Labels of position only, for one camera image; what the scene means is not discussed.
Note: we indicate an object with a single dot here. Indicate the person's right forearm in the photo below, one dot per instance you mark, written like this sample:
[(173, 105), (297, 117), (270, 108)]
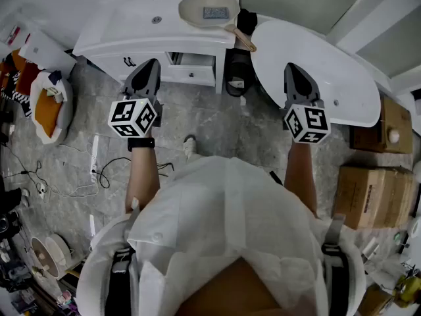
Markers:
[(301, 176)]

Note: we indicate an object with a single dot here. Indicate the person's white shirt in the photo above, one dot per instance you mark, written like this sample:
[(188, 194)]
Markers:
[(213, 209)]

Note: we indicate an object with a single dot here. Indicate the white bathtub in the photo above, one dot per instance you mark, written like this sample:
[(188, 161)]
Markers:
[(348, 84)]

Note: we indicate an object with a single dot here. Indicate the person's white slipper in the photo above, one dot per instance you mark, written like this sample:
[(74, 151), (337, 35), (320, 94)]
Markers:
[(190, 147)]

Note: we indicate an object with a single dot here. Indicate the blue-grey sponge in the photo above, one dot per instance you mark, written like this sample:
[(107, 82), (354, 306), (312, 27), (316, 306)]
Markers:
[(215, 12)]

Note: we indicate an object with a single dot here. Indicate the black cloth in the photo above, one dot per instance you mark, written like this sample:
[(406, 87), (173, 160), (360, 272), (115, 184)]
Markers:
[(246, 21)]

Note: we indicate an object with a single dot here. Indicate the white carton box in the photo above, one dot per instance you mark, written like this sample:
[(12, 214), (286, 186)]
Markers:
[(46, 54)]

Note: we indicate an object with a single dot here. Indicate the white sink vanity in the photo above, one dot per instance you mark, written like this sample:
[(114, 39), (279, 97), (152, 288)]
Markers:
[(131, 18)]

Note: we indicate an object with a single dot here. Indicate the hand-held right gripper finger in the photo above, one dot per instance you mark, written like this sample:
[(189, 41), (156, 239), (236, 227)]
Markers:
[(290, 87), (310, 91)]

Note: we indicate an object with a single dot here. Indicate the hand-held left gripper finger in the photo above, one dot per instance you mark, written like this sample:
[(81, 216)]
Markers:
[(155, 81), (133, 82)]

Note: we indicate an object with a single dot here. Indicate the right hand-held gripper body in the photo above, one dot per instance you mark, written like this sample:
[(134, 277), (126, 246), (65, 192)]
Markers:
[(315, 120)]

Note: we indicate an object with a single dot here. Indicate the orange cushion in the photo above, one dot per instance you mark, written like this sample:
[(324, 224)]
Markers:
[(47, 114)]

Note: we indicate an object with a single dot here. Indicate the chrome sink drain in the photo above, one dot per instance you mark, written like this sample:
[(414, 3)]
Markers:
[(156, 19)]

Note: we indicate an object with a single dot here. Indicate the white power strip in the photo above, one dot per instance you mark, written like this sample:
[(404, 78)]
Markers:
[(94, 156)]

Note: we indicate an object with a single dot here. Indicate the large cardboard box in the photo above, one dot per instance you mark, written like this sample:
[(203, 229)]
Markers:
[(371, 196)]

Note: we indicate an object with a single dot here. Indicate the white container red label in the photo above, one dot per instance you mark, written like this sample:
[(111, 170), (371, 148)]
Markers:
[(14, 35)]

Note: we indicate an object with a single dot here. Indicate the person's left forearm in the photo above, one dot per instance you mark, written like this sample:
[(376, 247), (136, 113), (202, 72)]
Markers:
[(141, 176)]

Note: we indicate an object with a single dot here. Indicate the black trash bin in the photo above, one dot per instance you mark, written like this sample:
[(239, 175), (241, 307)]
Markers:
[(238, 74)]

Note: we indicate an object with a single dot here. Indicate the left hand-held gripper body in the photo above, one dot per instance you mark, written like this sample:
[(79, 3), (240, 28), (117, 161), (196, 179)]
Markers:
[(126, 114)]

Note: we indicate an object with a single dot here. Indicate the small cardboard box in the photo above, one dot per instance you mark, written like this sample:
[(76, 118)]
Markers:
[(394, 120)]

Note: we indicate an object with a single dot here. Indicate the yellow handheld device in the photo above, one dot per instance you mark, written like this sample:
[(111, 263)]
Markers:
[(409, 290)]

